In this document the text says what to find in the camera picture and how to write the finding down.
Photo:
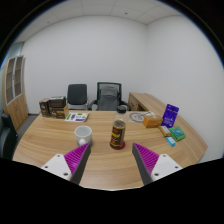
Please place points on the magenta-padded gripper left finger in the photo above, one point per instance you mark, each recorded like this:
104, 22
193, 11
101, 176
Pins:
60, 165

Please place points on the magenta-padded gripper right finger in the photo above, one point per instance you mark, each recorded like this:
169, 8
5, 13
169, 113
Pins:
163, 165

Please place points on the clear bottle with black cap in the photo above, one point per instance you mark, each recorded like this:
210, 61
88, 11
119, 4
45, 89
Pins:
118, 131

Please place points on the small blue white box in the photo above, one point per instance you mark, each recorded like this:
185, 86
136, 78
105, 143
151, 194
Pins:
171, 141

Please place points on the small yellow box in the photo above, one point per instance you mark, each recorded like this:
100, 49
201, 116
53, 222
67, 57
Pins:
164, 130

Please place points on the green box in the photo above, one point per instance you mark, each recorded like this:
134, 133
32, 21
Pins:
177, 133

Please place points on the white mug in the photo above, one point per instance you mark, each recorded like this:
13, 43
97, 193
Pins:
82, 134

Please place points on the wooden tissue box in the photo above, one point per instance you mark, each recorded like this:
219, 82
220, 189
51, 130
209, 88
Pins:
152, 121

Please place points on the purple sign stand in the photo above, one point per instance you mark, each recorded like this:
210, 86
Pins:
170, 115

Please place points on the white printed leaflet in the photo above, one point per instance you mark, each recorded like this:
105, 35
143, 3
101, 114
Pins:
76, 117

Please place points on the tan cardboard box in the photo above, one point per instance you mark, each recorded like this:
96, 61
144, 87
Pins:
60, 114

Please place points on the round grey patterned mat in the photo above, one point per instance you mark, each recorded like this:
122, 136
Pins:
136, 117

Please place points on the small brown box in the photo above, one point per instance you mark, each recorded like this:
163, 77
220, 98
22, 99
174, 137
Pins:
44, 107

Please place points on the black armchair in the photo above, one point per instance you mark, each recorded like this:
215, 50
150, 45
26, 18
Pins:
7, 136

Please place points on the dark brown box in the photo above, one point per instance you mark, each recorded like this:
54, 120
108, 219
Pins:
57, 102

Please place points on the wooden side desk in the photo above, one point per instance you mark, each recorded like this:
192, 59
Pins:
145, 101

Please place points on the wooden shelf cabinet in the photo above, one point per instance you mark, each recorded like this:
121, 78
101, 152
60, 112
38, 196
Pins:
16, 106

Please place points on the black office chair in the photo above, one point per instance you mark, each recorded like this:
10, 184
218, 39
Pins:
77, 94

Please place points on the grey mesh office chair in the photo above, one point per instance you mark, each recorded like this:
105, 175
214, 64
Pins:
108, 96

